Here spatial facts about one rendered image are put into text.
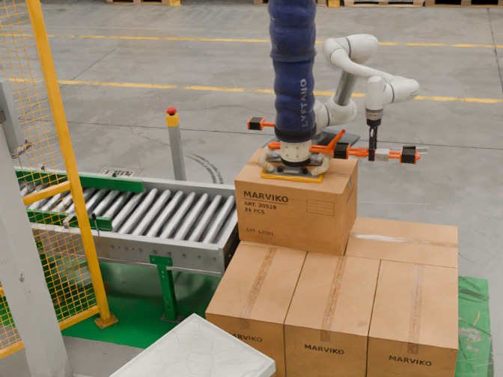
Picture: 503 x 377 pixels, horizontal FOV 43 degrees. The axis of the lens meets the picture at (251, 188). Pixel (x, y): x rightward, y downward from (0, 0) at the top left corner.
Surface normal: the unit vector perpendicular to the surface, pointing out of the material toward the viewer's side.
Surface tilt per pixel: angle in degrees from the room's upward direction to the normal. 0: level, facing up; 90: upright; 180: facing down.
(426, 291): 0
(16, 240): 90
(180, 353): 0
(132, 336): 0
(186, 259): 90
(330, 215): 90
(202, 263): 90
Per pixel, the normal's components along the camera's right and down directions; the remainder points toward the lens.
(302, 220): -0.34, 0.49
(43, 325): 0.96, 0.08
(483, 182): -0.06, -0.86
